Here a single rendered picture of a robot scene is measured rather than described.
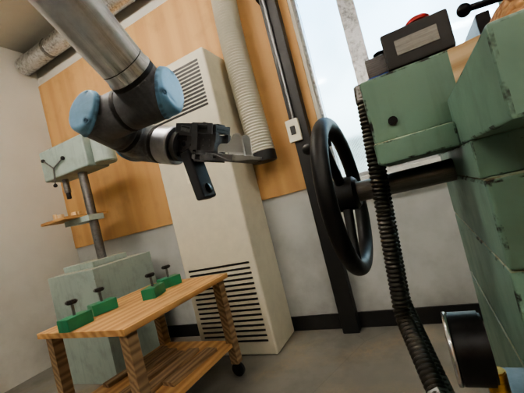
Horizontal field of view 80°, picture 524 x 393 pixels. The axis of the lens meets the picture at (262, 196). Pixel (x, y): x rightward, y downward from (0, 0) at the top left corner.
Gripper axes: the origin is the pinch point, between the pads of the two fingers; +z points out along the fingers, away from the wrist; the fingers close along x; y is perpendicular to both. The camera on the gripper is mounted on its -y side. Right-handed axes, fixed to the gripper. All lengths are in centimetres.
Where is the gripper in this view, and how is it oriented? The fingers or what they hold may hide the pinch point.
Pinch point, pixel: (254, 161)
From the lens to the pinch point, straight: 64.7
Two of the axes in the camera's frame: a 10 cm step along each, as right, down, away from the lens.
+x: 4.4, -0.7, 9.0
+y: 0.8, -9.9, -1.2
